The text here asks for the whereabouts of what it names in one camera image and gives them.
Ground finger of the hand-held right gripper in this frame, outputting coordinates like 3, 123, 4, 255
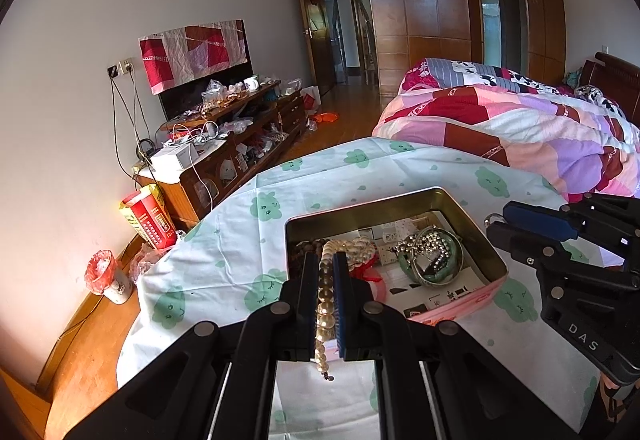
502, 192, 640, 246
487, 221, 640, 291

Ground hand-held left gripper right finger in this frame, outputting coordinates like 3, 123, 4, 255
331, 251, 586, 440

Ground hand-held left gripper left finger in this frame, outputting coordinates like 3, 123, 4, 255
62, 251, 321, 440

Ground cream pearl bead necklace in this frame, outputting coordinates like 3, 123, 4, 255
314, 235, 378, 383

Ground red knot tassel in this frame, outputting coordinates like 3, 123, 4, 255
350, 265, 383, 286

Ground brown wooden bead necklace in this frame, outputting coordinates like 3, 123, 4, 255
292, 237, 331, 271

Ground green jade bangle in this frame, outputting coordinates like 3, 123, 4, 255
399, 240, 463, 290
415, 230, 465, 288

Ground pink tin box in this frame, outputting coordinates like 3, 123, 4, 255
284, 186, 510, 326

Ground pink bangle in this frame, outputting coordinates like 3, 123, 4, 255
367, 270, 390, 305

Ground printed paper sheets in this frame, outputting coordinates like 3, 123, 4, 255
385, 265, 493, 321

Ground white paper card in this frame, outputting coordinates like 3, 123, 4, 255
372, 212, 446, 251

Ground pink red patchwork quilt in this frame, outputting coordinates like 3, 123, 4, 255
372, 57, 640, 203

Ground cloud-print white tablecloth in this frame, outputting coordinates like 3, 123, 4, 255
116, 136, 611, 440

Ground black white pillow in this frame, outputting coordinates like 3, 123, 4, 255
575, 84, 621, 108

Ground wooden bed headboard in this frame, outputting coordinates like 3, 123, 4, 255
577, 51, 640, 116

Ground crumpled clear plastic bag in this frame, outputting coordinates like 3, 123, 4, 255
130, 242, 168, 281

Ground wooden television cabinet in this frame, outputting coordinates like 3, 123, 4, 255
135, 80, 308, 231

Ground red yellow carton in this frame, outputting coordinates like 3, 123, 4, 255
119, 184, 177, 250

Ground orange plastic bag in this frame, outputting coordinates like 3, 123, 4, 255
307, 111, 341, 131

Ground white bin red liner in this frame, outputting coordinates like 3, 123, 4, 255
85, 250, 135, 305

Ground white cardboard box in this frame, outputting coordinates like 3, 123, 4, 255
150, 142, 198, 181

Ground glass door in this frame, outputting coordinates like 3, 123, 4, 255
475, 0, 523, 81

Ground brown wooden wardrobe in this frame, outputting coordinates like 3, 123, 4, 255
282, 0, 568, 96

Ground red paper bag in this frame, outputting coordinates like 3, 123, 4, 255
300, 86, 322, 116

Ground black television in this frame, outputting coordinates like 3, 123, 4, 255
157, 20, 253, 121

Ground brown wooden door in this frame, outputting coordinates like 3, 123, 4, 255
295, 0, 331, 93

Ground red patchwork television cover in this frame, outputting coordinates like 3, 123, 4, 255
138, 19, 249, 96

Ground silver rhinestone bracelet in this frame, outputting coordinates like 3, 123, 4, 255
392, 229, 453, 273

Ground black power cable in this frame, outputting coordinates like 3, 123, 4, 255
131, 70, 151, 146
111, 75, 146, 181

